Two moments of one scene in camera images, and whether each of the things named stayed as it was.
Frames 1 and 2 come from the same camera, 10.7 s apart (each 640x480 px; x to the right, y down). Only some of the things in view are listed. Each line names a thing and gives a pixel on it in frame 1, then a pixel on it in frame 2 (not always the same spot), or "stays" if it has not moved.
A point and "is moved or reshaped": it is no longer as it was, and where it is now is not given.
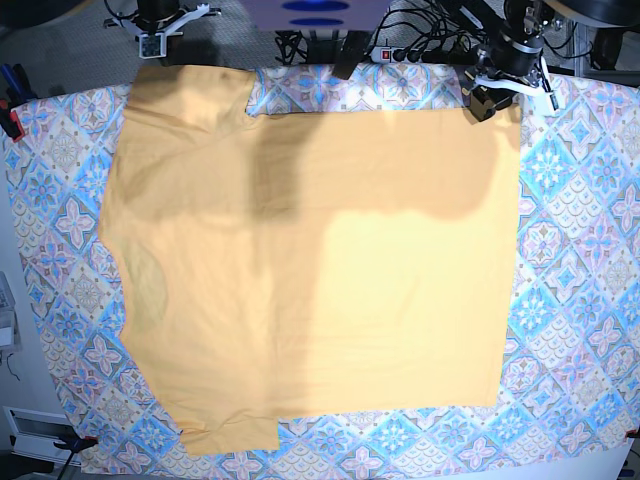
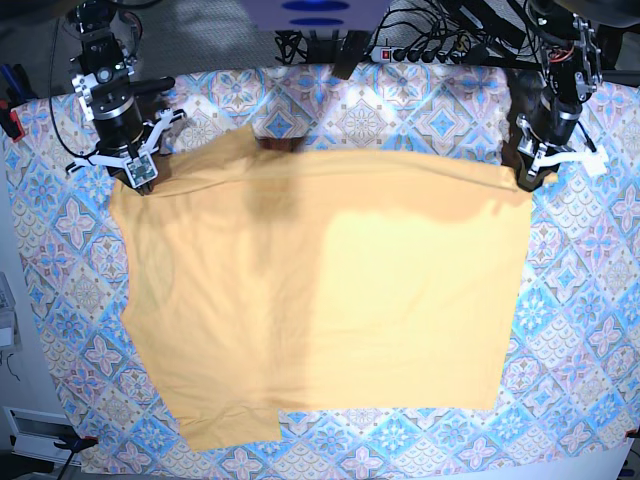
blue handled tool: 19,88 stays
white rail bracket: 33,435 stays
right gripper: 505,62 to 546,135
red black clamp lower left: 75,443 stays
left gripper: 152,26 to 122,134
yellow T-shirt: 308,263 is moved or reshaped
